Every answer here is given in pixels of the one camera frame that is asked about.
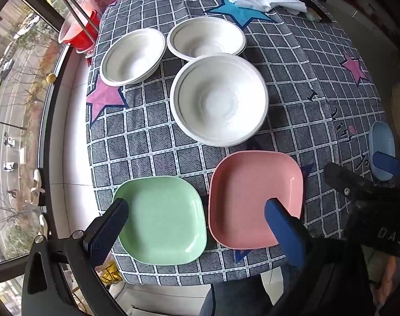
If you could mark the person's right forearm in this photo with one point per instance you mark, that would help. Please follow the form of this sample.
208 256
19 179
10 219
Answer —
389 279

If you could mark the white paper bowl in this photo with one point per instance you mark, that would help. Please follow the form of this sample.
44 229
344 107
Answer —
203 36
219 102
130 56

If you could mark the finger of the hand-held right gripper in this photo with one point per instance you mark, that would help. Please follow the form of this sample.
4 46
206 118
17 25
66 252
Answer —
346 182
389 165

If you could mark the pink plastic basin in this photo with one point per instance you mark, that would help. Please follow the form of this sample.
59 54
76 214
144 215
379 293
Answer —
96 1

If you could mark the blue plate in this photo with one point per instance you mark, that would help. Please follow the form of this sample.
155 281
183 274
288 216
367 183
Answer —
381 138

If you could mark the red bristle broom head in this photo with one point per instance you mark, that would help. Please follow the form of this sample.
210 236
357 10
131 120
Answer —
84 52

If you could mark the person's jeans leg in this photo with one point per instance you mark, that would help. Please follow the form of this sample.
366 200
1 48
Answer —
236 298

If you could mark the yellow bag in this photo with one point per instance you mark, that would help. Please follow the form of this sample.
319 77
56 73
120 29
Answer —
111 273

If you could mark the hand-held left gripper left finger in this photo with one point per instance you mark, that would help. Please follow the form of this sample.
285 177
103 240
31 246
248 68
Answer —
104 233

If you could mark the pink square plate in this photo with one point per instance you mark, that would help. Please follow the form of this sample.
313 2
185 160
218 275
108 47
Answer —
246 191

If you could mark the small yellow ball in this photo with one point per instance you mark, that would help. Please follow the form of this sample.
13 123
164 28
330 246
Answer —
50 78

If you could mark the metal mop pole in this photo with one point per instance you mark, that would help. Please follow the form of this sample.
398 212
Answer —
84 13
73 10

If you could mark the green square plate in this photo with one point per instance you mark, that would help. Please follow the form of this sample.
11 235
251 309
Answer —
163 210

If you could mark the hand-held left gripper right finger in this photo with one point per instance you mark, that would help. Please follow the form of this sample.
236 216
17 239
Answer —
284 230

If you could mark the red plastic bucket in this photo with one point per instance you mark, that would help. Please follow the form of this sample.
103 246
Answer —
83 34

